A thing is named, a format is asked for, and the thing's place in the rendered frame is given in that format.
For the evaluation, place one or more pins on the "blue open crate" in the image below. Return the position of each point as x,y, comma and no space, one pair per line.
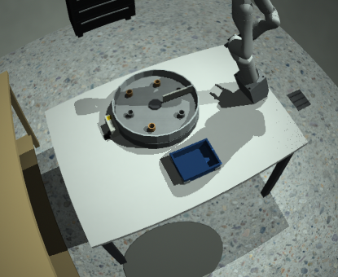
194,158

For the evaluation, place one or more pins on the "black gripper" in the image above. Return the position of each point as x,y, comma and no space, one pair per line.
255,35

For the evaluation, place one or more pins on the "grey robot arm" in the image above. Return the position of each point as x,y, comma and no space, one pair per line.
242,14

